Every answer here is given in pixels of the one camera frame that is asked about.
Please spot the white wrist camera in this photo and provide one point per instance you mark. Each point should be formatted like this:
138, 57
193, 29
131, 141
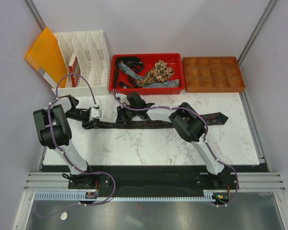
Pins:
121, 97
95, 112

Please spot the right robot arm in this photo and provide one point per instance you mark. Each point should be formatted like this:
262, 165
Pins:
190, 126

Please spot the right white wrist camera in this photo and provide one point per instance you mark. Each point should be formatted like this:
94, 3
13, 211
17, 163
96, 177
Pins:
121, 97

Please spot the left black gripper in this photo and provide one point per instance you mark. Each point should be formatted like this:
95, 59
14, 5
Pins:
86, 125

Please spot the grey cable duct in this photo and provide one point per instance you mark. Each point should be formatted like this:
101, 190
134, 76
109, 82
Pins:
84, 196

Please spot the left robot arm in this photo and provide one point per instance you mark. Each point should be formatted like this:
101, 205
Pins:
54, 132

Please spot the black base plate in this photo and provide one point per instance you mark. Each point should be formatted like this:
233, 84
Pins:
157, 180

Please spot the black dark tie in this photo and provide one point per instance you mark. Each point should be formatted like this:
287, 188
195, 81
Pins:
130, 66

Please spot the white crumpled paper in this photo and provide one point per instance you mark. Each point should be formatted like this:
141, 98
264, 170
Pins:
64, 216

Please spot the red book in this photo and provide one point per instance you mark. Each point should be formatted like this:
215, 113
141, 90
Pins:
74, 67

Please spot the red plastic tray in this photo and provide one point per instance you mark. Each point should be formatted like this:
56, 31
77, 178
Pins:
172, 59

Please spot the floral beige green tie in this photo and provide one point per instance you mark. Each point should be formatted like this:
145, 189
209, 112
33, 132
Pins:
161, 72

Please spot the orange folder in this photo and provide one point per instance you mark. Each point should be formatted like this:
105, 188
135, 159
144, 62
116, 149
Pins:
45, 57

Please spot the light blue paisley tie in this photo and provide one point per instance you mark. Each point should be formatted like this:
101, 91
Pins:
167, 84

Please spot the orange compartment tray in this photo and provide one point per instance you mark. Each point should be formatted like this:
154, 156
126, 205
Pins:
212, 75

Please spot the brown blue patterned tie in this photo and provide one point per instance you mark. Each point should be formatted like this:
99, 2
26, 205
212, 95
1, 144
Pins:
211, 119

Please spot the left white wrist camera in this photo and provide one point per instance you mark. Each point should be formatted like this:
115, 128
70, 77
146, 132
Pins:
95, 112

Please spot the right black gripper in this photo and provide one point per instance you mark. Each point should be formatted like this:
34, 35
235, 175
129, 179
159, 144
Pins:
122, 120

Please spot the aluminium frame rail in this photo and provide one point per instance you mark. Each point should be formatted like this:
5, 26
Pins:
248, 182

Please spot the white file organizer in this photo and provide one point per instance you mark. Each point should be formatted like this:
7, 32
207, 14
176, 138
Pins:
92, 57

